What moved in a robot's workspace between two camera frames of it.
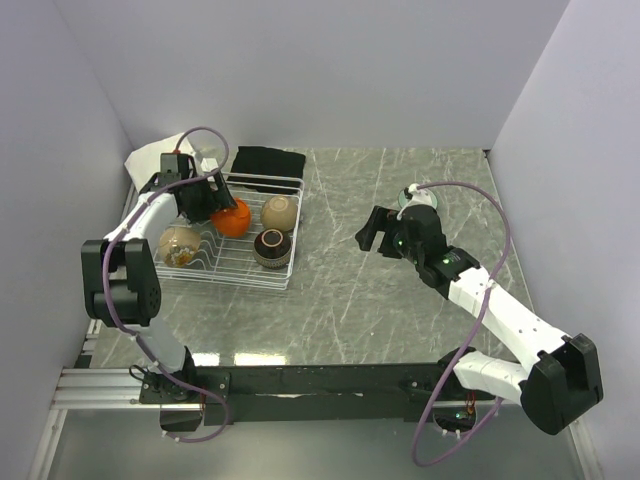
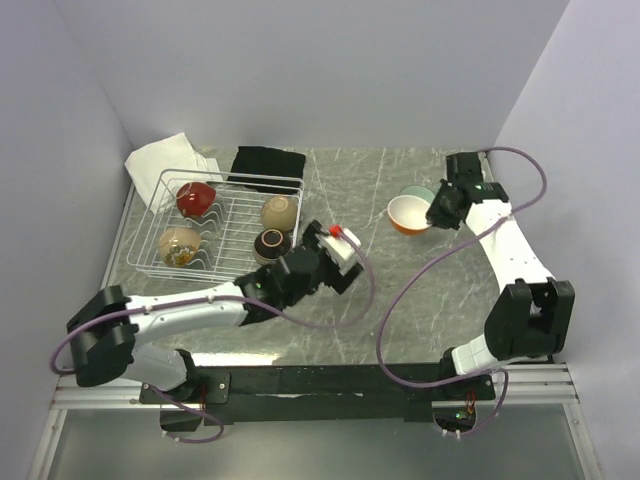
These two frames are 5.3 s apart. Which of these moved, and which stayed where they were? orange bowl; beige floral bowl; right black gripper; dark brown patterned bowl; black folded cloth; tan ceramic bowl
Moved: orange bowl; right black gripper
Stayed: tan ceramic bowl; dark brown patterned bowl; black folded cloth; beige floral bowl
